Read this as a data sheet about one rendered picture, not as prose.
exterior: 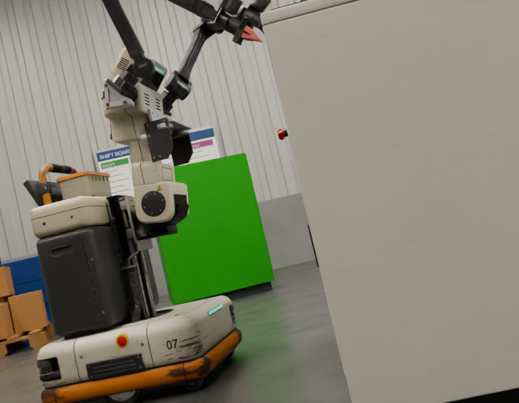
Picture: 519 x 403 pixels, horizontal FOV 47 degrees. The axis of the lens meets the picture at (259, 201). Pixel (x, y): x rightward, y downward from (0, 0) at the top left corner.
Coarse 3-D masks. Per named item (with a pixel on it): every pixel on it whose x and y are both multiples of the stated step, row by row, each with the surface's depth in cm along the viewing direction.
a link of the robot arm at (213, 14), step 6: (228, 0) 228; (234, 0) 227; (240, 0) 228; (222, 6) 228; (228, 6) 228; (234, 6) 228; (240, 6) 230; (204, 12) 226; (210, 12) 226; (216, 12) 227; (234, 12) 229
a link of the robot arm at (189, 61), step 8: (200, 24) 286; (200, 32) 285; (208, 32) 292; (216, 32) 286; (192, 40) 286; (200, 40) 284; (192, 48) 280; (200, 48) 283; (192, 56) 278; (184, 64) 275; (192, 64) 277; (176, 72) 271; (184, 72) 273; (168, 80) 271; (176, 80) 267; (184, 80) 274; (168, 88) 268; (184, 96) 271
